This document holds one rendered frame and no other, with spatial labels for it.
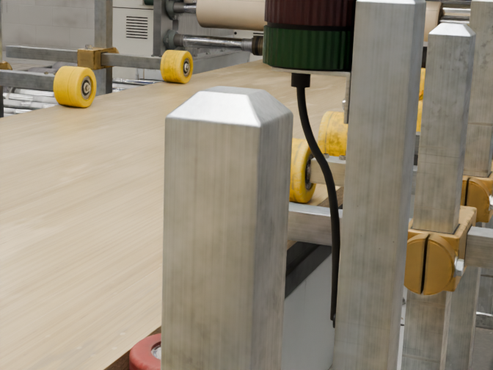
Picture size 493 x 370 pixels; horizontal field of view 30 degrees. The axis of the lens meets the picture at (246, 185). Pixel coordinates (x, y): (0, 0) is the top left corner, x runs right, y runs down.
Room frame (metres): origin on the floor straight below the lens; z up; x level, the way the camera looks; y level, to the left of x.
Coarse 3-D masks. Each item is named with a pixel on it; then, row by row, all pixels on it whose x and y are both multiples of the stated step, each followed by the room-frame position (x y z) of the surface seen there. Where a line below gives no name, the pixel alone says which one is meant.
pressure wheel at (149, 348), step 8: (152, 336) 0.66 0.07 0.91; (160, 336) 0.67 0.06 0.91; (136, 344) 0.65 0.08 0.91; (144, 344) 0.65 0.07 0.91; (152, 344) 0.65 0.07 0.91; (160, 344) 0.66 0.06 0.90; (136, 352) 0.63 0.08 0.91; (144, 352) 0.63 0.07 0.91; (152, 352) 0.64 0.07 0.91; (160, 352) 0.64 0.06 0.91; (136, 360) 0.62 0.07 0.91; (144, 360) 0.62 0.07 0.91; (152, 360) 0.62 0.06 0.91; (160, 360) 0.62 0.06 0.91; (136, 368) 0.62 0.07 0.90; (144, 368) 0.61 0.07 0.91; (152, 368) 0.61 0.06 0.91; (160, 368) 0.61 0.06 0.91
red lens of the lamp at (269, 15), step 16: (272, 0) 0.55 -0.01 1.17; (288, 0) 0.54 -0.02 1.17; (304, 0) 0.54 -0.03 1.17; (320, 0) 0.54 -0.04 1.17; (336, 0) 0.54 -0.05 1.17; (352, 0) 0.55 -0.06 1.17; (272, 16) 0.55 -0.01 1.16; (288, 16) 0.54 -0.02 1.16; (304, 16) 0.54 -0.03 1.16; (320, 16) 0.54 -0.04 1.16; (336, 16) 0.54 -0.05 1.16; (352, 16) 0.55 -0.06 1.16
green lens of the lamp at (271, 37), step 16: (272, 32) 0.55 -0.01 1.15; (288, 32) 0.54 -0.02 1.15; (304, 32) 0.54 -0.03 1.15; (320, 32) 0.54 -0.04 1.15; (336, 32) 0.54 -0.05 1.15; (352, 32) 0.55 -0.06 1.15; (272, 48) 0.55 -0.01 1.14; (288, 48) 0.54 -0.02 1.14; (304, 48) 0.54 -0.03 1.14; (320, 48) 0.54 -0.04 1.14; (336, 48) 0.54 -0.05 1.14; (352, 48) 0.55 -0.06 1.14; (272, 64) 0.55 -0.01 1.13; (288, 64) 0.54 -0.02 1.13; (304, 64) 0.54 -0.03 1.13; (320, 64) 0.54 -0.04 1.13; (336, 64) 0.54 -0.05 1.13
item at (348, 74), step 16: (304, 80) 0.57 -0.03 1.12; (304, 96) 0.57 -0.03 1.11; (304, 112) 0.57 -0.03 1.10; (304, 128) 0.57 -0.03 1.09; (320, 160) 0.56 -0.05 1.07; (336, 208) 0.56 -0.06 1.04; (336, 224) 0.55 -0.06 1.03; (336, 240) 0.55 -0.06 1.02; (336, 256) 0.55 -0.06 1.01; (336, 272) 0.55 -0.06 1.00; (336, 288) 0.55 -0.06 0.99; (336, 304) 0.55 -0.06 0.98
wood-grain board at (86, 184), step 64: (256, 64) 2.82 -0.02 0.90; (0, 128) 1.56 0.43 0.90; (64, 128) 1.59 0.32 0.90; (128, 128) 1.61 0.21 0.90; (0, 192) 1.12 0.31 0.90; (64, 192) 1.13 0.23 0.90; (128, 192) 1.15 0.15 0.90; (320, 192) 1.19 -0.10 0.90; (0, 256) 0.87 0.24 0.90; (64, 256) 0.87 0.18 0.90; (128, 256) 0.88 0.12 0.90; (0, 320) 0.70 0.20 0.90; (64, 320) 0.71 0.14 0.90; (128, 320) 0.71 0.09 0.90
